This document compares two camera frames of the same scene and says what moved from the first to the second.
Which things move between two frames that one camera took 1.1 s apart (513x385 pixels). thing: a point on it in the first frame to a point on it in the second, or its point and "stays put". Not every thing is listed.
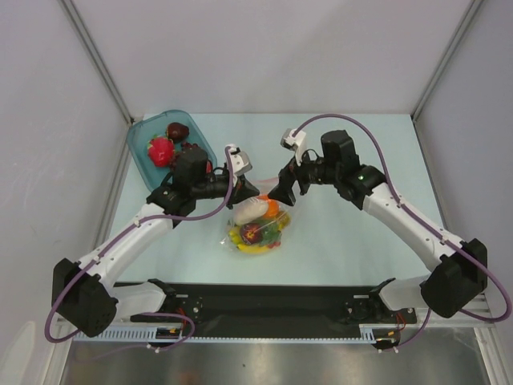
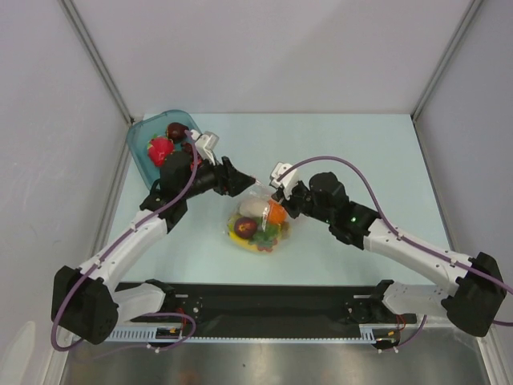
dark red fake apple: [177, 131] stays put
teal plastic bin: [145, 128] stays put
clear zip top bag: [258, 224] stays put
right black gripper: [296, 181] to [295, 196]
